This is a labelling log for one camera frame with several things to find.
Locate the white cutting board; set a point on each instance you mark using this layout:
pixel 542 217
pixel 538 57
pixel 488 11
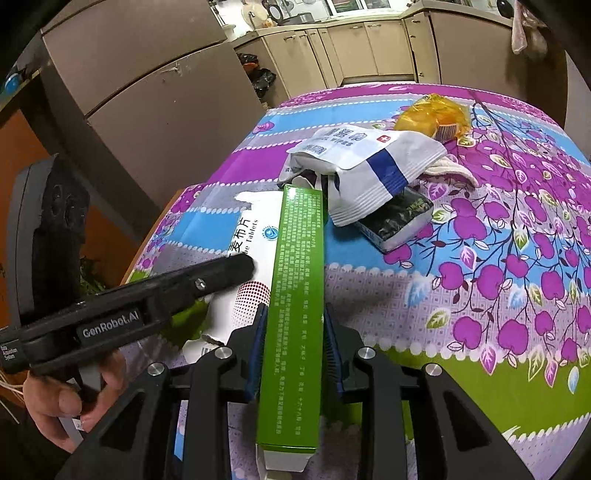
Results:
pixel 251 9

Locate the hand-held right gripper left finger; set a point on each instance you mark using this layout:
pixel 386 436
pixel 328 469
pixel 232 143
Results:
pixel 258 350

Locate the yellow plastic wrapper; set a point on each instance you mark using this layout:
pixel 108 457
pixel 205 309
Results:
pixel 429 115

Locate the beige hanging cloth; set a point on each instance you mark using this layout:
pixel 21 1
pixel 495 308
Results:
pixel 526 32

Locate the floral striped tablecloth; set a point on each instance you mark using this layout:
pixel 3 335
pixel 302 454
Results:
pixel 461 300

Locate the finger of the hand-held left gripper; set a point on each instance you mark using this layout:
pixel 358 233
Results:
pixel 207 279

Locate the white tablet box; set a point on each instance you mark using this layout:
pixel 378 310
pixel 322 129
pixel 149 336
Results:
pixel 249 240

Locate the long green box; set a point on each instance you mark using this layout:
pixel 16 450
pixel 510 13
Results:
pixel 295 286

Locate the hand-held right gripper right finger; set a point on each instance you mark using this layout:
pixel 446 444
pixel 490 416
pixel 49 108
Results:
pixel 331 355

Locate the dark green snack packet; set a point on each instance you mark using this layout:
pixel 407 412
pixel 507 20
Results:
pixel 397 221

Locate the beige kitchen base cabinets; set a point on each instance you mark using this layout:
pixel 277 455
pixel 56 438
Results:
pixel 369 46

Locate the white wipes packet blue stripe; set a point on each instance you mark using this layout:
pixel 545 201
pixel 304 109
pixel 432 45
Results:
pixel 369 161

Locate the beige refrigerator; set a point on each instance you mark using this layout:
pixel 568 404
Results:
pixel 152 92

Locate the black hanging pan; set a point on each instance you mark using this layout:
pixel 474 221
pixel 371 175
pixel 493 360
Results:
pixel 272 10

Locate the black plastic bags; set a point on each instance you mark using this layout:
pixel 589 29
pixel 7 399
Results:
pixel 258 74

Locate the metal pot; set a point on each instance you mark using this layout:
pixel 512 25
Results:
pixel 295 19

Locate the person's left hand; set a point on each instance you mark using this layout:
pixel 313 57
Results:
pixel 55 406

